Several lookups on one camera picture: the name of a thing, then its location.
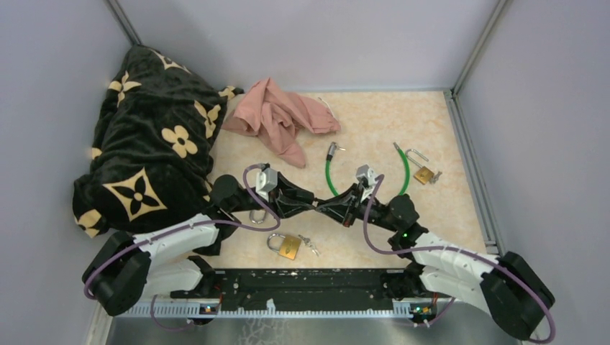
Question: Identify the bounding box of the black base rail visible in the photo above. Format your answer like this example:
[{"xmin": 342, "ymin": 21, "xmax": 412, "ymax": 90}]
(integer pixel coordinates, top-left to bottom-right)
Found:
[{"xmin": 171, "ymin": 268, "xmax": 433, "ymax": 312}]

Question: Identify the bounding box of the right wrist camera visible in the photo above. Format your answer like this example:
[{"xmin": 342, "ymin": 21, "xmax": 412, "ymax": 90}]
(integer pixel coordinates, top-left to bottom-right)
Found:
[{"xmin": 355, "ymin": 165, "xmax": 378, "ymax": 202}]

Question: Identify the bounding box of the pink cloth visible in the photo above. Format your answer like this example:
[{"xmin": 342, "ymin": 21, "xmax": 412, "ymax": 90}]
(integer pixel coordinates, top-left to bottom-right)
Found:
[{"xmin": 222, "ymin": 78, "xmax": 342, "ymax": 168}]

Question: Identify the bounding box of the green cable lock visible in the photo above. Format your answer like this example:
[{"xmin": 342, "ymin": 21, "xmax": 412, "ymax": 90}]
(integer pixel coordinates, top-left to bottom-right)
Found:
[{"xmin": 324, "ymin": 142, "xmax": 411, "ymax": 196}]

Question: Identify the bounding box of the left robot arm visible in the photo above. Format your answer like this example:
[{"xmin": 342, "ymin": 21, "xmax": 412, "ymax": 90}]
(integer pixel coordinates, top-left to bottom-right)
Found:
[{"xmin": 82, "ymin": 167, "xmax": 319, "ymax": 316}]

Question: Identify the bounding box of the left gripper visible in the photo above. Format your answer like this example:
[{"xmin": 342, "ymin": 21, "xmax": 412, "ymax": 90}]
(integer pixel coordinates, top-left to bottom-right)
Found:
[{"xmin": 230, "ymin": 172, "xmax": 315, "ymax": 220}]

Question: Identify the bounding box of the black floral blanket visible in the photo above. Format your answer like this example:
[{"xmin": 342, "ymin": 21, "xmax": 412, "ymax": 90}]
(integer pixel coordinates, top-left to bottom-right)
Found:
[{"xmin": 72, "ymin": 45, "xmax": 242, "ymax": 238}]

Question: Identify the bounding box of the brass padlock on cable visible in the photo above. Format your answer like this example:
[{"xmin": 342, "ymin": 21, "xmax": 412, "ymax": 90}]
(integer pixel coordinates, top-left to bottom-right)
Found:
[{"xmin": 405, "ymin": 149, "xmax": 442, "ymax": 185}]

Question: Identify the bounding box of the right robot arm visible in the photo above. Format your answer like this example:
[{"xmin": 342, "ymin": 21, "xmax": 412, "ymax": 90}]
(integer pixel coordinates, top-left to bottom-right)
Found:
[{"xmin": 314, "ymin": 185, "xmax": 557, "ymax": 344}]

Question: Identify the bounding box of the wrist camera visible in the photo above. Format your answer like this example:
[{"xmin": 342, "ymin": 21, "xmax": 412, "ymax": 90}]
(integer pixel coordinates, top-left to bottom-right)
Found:
[
  {"xmin": 255, "ymin": 167, "xmax": 278, "ymax": 201},
  {"xmin": 355, "ymin": 165, "xmax": 378, "ymax": 202}
]

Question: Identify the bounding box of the aluminium frame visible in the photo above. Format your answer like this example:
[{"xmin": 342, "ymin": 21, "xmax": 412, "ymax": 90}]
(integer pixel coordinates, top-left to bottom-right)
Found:
[{"xmin": 86, "ymin": 0, "xmax": 549, "ymax": 345}]

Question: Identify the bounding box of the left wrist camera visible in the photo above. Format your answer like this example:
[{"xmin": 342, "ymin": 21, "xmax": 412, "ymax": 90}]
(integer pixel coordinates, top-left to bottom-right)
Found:
[{"xmin": 255, "ymin": 167, "xmax": 278, "ymax": 201}]

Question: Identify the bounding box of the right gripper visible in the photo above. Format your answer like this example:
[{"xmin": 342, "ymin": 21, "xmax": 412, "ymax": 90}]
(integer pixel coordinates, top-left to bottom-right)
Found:
[{"xmin": 316, "ymin": 182, "xmax": 399, "ymax": 232}]

